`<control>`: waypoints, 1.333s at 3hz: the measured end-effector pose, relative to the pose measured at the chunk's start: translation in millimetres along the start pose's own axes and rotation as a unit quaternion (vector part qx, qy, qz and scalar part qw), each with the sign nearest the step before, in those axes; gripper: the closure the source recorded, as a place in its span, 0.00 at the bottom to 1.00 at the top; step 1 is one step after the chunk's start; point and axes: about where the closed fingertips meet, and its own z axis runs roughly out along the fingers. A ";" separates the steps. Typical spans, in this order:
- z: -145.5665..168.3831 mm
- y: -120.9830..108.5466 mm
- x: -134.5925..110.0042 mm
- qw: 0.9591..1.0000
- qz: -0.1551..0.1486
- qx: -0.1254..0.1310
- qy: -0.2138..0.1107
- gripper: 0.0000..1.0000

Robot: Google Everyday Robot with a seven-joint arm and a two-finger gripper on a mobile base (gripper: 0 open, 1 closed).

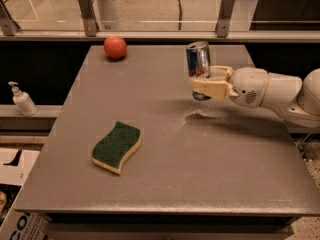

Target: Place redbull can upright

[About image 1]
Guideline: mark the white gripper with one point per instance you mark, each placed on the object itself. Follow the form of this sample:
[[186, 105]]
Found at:
[[248, 85]]

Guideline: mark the red bull can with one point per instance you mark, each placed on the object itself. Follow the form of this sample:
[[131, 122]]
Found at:
[[198, 60]]

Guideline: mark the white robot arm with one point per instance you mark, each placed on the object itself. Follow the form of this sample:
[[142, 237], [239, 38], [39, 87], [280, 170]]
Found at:
[[289, 97]]

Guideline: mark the red apple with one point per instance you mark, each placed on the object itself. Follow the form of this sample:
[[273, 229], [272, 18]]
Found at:
[[115, 47]]

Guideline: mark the green yellow sponge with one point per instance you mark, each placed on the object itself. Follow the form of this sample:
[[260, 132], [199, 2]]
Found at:
[[116, 147]]

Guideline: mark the white pump bottle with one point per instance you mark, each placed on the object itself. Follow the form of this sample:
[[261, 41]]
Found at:
[[22, 100]]

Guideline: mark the white cardboard box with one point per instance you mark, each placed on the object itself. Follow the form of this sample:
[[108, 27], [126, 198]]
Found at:
[[15, 165]]

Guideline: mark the printed cardboard box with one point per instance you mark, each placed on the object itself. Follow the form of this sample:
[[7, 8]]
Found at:
[[23, 226]]

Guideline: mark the right metal bracket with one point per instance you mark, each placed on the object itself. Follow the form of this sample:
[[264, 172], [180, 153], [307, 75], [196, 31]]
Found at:
[[224, 18]]

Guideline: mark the metal bracket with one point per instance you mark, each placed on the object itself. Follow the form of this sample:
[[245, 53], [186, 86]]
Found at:
[[88, 17], [8, 25], [224, 18]]

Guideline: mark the white pipe post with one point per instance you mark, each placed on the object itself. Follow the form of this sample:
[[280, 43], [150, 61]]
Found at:
[[108, 14]]

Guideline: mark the far left metal bracket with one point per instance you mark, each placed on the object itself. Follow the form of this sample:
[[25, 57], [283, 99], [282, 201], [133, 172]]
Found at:
[[8, 25]]

